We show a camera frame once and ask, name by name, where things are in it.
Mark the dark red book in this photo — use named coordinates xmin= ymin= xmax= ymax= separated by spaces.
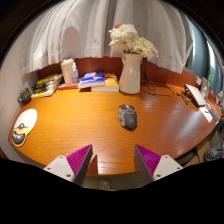
xmin=57 ymin=82 xmax=81 ymax=91

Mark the dark office chair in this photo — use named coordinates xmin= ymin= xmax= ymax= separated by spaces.
xmin=203 ymin=118 xmax=224 ymax=163

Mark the white lidded cup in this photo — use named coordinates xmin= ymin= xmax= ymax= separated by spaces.
xmin=60 ymin=57 xmax=75 ymax=85

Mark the dark pen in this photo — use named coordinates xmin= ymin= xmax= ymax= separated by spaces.
xmin=176 ymin=92 xmax=190 ymax=106

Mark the small grey standing box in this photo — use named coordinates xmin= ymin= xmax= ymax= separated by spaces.
xmin=199 ymin=77 xmax=211 ymax=99

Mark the yellow black cover book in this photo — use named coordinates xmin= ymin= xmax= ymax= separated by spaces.
xmin=35 ymin=73 xmax=63 ymax=86

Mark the white curtain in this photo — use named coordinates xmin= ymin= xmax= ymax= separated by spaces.
xmin=19 ymin=0 xmax=195 ymax=78

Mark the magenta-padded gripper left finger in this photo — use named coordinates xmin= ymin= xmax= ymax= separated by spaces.
xmin=43 ymin=143 xmax=94 ymax=187

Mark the yellow white book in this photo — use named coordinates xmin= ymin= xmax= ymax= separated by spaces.
xmin=30 ymin=86 xmax=61 ymax=100

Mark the round white yellow mouse pad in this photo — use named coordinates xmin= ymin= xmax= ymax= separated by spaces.
xmin=11 ymin=108 xmax=39 ymax=148

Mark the cream white flower bouquet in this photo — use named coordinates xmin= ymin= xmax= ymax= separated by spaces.
xmin=108 ymin=23 xmax=159 ymax=61

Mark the white paper sheet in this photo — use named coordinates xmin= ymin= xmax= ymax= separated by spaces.
xmin=199 ymin=105 xmax=214 ymax=124

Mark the grey black computer mouse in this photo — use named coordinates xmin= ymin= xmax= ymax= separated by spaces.
xmin=118 ymin=104 xmax=139 ymax=131

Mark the small clear sanitizer bottle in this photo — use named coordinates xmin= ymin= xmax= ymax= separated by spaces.
xmin=71 ymin=61 xmax=80 ymax=84

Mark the white ceramic vase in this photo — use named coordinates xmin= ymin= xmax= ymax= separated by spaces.
xmin=118 ymin=52 xmax=144 ymax=95

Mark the flat white device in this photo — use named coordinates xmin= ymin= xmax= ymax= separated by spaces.
xmin=184 ymin=83 xmax=208 ymax=108

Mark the window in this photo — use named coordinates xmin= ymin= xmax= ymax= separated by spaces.
xmin=186 ymin=19 xmax=224 ymax=96

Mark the dark mug with green inside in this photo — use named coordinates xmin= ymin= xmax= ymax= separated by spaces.
xmin=17 ymin=87 xmax=33 ymax=106

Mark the orange cover book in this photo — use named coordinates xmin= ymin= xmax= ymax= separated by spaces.
xmin=90 ymin=72 xmax=120 ymax=93

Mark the black cable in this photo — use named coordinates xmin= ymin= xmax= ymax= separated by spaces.
xmin=141 ymin=57 xmax=188 ymax=98

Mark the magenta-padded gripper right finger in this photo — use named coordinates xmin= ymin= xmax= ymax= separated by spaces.
xmin=134 ymin=144 xmax=185 ymax=186

